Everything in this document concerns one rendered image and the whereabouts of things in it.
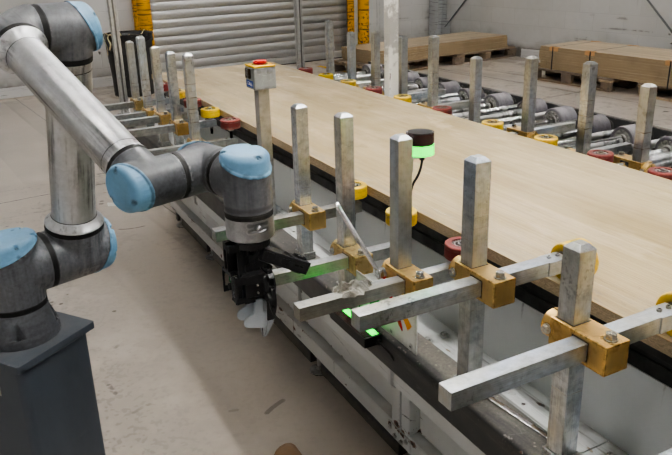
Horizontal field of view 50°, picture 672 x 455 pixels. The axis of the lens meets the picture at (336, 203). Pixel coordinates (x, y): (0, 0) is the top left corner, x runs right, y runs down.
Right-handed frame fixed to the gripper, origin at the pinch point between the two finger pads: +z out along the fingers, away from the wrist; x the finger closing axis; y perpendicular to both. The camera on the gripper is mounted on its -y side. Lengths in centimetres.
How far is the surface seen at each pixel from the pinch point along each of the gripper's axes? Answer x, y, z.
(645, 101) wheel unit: -31, -141, -24
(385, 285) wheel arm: 1.4, -26.5, -3.4
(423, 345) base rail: 3.3, -35.1, 12.6
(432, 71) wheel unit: -144, -141, -19
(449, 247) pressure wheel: 0.4, -43.7, -7.9
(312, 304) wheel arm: 1.1, -9.5, -3.4
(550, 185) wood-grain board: -21, -94, -8
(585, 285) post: 48, -34, -21
